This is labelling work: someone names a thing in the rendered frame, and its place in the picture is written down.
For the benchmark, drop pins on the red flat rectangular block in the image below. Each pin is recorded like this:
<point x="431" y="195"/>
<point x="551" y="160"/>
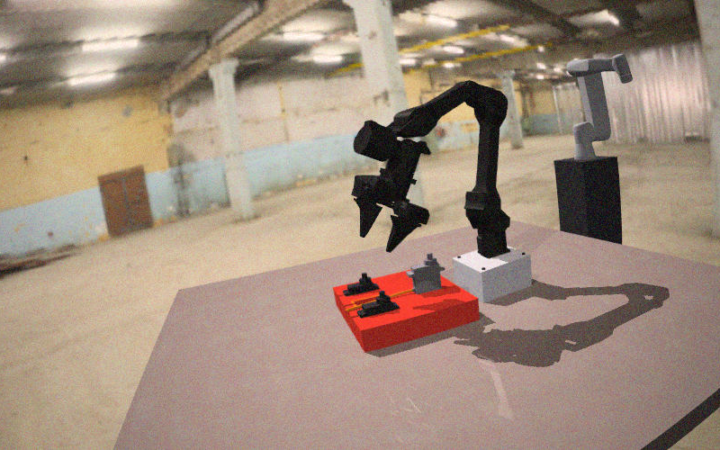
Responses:
<point x="390" y="321"/>

